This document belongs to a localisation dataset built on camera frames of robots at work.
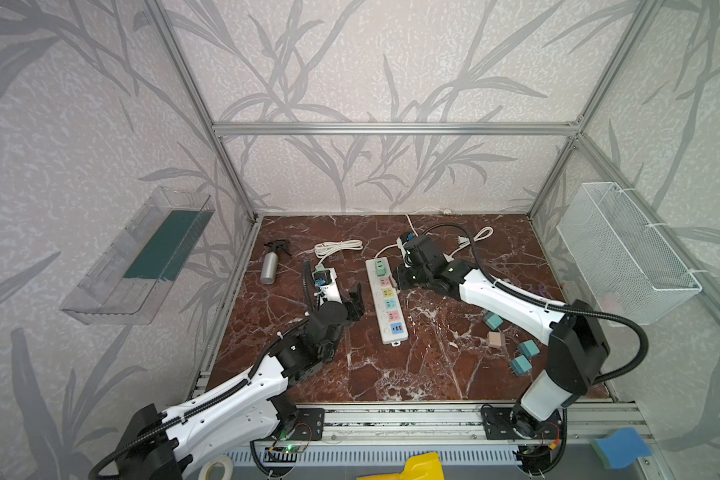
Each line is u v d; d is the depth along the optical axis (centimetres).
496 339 86
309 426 72
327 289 64
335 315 57
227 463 69
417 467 68
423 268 63
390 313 91
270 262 102
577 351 44
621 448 69
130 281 65
